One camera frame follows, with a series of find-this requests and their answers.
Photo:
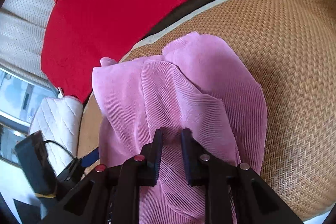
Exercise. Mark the white quilted pad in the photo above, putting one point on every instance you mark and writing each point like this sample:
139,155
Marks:
57,119

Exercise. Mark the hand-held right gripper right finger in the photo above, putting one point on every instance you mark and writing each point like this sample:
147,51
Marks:
187,155

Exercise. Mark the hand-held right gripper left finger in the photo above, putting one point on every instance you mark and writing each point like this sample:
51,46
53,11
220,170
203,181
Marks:
157,155

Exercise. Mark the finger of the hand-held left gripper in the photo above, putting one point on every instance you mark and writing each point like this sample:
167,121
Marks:
90,157

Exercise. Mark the red blanket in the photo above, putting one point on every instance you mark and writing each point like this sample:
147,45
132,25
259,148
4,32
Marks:
118,16

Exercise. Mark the woven rattan mat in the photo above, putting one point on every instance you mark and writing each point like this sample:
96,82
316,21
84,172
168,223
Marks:
288,56

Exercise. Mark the beige dotted curtain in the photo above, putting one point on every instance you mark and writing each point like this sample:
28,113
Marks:
23,29

